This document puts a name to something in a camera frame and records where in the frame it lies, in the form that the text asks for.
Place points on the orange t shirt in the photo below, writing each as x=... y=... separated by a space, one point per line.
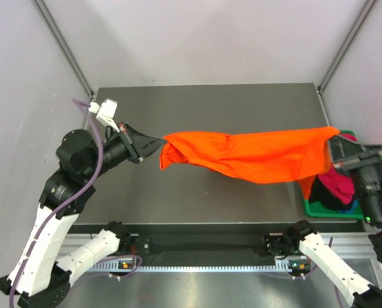
x=262 y=158

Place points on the green plastic bin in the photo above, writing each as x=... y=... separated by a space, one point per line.
x=316 y=210

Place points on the magenta t shirt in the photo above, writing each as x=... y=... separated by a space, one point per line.
x=338 y=185

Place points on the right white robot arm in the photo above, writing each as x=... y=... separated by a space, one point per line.
x=357 y=291

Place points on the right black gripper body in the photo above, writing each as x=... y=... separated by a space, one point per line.
x=372 y=156

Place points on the aluminium frame post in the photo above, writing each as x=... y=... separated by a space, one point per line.
x=366 y=10
x=63 y=45

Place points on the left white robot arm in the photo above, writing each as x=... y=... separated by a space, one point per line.
x=43 y=279

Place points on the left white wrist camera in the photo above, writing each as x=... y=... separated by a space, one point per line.
x=104 y=113

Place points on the right aluminium frame post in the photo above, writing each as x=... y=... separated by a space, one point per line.
x=366 y=10

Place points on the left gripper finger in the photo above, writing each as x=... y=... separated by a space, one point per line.
x=145 y=149
x=141 y=138

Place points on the blue t shirt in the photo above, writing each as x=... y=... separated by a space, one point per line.
x=353 y=208

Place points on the left aluminium frame post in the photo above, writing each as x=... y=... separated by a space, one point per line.
x=63 y=45

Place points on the black t shirt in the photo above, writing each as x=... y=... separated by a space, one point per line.
x=319 y=193

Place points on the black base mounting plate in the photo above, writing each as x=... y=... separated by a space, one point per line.
x=262 y=245

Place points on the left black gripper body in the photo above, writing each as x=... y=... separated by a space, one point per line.
x=118 y=148

